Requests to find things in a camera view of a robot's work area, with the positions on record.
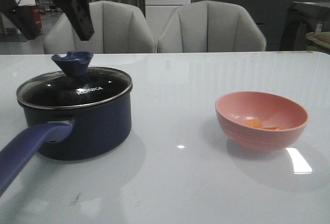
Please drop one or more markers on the orange ham slice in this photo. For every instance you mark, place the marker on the orange ham slice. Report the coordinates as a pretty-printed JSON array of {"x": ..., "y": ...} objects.
[
  {"x": 256, "y": 123},
  {"x": 270, "y": 128}
]

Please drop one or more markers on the dark blue saucepan purple handle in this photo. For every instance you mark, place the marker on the dark blue saucepan purple handle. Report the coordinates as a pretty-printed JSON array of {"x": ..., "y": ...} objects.
[{"x": 67, "y": 135}]

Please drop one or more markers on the grey upholstered chair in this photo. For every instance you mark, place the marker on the grey upholstered chair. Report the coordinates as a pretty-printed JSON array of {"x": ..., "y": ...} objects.
[
  {"x": 210, "y": 26},
  {"x": 118, "y": 28}
]

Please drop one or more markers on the red bin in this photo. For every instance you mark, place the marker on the red bin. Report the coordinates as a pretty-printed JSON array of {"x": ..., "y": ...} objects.
[{"x": 34, "y": 11}]

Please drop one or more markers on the dark grey appliance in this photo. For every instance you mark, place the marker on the dark grey appliance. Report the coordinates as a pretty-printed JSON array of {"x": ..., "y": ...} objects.
[{"x": 303, "y": 18}]

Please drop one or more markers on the pink plastic bowl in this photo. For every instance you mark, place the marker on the pink plastic bowl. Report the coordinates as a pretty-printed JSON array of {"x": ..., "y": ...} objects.
[{"x": 234, "y": 109}]

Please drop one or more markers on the left grey upholstered chair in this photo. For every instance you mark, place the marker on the left grey upholstered chair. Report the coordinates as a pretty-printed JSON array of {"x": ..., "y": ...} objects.
[{"x": 118, "y": 28}]

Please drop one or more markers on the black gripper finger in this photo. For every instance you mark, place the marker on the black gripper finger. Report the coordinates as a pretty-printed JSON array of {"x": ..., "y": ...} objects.
[
  {"x": 78, "y": 13},
  {"x": 21, "y": 17}
]

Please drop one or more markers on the glass lid with purple knob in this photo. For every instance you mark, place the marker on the glass lid with purple knob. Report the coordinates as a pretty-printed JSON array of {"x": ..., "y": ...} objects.
[{"x": 76, "y": 85}]

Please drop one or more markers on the right grey upholstered chair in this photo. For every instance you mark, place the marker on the right grey upholstered chair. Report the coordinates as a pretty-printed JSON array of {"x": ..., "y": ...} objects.
[{"x": 210, "y": 26}]

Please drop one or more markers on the beige cushion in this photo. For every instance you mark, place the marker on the beige cushion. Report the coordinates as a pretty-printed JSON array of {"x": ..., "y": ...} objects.
[{"x": 318, "y": 42}]

